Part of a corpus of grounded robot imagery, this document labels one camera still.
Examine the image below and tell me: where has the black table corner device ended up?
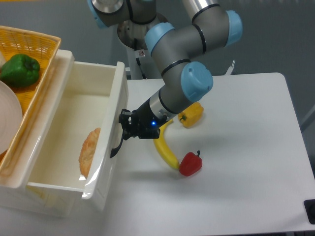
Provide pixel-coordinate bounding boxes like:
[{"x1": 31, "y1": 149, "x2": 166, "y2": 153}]
[{"x1": 304, "y1": 199, "x2": 315, "y2": 225}]

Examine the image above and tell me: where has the white drawer cabinet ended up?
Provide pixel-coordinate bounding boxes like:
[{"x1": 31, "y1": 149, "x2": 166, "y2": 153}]
[{"x1": 0, "y1": 50, "x2": 74, "y2": 216}]

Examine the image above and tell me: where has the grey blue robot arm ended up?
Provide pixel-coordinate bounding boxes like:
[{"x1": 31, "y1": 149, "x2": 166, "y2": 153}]
[{"x1": 88, "y1": 0, "x2": 243, "y2": 140}]

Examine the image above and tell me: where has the white onion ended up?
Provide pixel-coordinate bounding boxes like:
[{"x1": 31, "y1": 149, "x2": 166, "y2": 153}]
[{"x1": 0, "y1": 52, "x2": 6, "y2": 69}]

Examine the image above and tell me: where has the bread loaf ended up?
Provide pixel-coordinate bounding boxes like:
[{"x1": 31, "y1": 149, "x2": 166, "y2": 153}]
[{"x1": 78, "y1": 127, "x2": 101, "y2": 179}]

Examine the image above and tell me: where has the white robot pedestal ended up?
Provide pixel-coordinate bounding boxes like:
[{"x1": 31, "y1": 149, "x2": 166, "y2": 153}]
[{"x1": 117, "y1": 13, "x2": 167, "y2": 80}]

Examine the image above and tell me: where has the yellow woven basket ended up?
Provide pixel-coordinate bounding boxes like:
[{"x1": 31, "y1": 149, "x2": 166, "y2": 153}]
[{"x1": 0, "y1": 26, "x2": 61, "y2": 170}]

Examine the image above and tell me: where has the yellow banana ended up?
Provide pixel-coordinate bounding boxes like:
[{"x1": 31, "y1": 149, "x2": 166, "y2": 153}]
[{"x1": 153, "y1": 119, "x2": 180, "y2": 170}]

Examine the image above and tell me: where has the yellow bell pepper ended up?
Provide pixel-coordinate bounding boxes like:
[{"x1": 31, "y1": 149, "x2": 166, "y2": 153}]
[{"x1": 178, "y1": 102, "x2": 204, "y2": 128}]

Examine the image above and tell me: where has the green bell pepper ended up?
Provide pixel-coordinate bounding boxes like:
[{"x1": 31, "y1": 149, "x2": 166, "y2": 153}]
[{"x1": 0, "y1": 54, "x2": 40, "y2": 88}]

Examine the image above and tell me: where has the red bell pepper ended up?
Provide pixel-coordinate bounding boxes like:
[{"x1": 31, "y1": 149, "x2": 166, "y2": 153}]
[{"x1": 179, "y1": 150, "x2": 203, "y2": 177}]

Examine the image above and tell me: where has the white plate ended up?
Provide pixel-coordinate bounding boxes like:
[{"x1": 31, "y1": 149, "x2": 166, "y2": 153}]
[{"x1": 0, "y1": 82, "x2": 23, "y2": 154}]

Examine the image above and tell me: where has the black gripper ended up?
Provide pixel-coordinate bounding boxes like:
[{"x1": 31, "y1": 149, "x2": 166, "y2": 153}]
[{"x1": 119, "y1": 98, "x2": 170, "y2": 140}]

